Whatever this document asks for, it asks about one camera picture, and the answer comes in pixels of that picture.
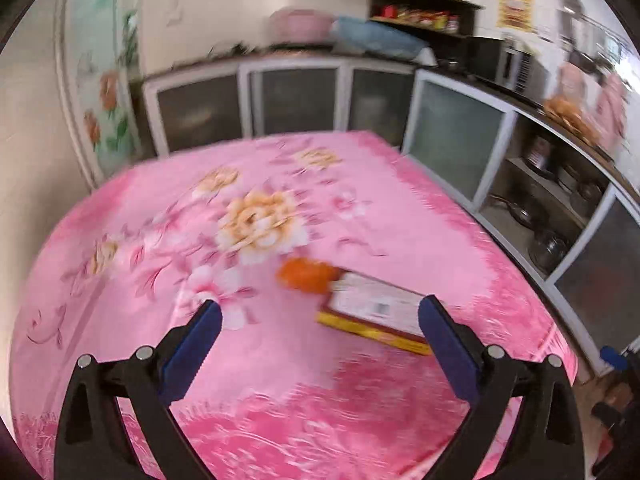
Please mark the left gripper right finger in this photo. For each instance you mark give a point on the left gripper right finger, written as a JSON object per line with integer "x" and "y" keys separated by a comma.
{"x": 545, "y": 441}

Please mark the pink floral tablecloth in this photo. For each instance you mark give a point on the pink floral tablecloth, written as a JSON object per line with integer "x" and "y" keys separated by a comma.
{"x": 280, "y": 396}

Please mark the pink thermos flask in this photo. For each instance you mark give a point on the pink thermos flask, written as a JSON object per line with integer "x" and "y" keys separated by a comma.
{"x": 611, "y": 113}
{"x": 571, "y": 83}

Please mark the bag of orange snacks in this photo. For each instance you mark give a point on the bag of orange snacks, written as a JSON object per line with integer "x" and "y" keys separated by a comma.
{"x": 570, "y": 116}

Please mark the white kitchen cabinet run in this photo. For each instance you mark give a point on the white kitchen cabinet run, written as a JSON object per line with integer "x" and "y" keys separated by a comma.
{"x": 558, "y": 207}

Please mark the dark wooden spice shelf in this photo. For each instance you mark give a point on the dark wooden spice shelf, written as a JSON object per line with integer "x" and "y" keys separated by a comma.
{"x": 444, "y": 25}

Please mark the orange peel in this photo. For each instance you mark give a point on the orange peel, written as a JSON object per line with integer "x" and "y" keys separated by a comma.
{"x": 307, "y": 275}

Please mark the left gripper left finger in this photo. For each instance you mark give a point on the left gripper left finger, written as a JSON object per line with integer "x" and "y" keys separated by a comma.
{"x": 92, "y": 440}

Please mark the yellow wall poster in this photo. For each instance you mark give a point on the yellow wall poster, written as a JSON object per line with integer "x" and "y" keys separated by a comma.
{"x": 516, "y": 14}

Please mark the blue plastic basin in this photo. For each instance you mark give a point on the blue plastic basin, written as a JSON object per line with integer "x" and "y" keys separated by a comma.
{"x": 377, "y": 39}

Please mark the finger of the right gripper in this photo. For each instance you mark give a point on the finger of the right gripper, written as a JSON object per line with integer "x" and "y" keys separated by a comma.
{"x": 615, "y": 359}

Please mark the black microwave oven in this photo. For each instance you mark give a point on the black microwave oven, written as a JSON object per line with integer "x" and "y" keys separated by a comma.
{"x": 502, "y": 64}

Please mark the hanging utensil rack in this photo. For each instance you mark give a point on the hanging utensil rack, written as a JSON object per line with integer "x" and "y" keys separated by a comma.
{"x": 591, "y": 46}

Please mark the yellow white carton box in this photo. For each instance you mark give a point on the yellow white carton box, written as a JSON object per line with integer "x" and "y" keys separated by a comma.
{"x": 375, "y": 310}

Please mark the glass door with flower decals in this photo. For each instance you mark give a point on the glass door with flower decals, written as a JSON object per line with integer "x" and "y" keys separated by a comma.
{"x": 94, "y": 88}

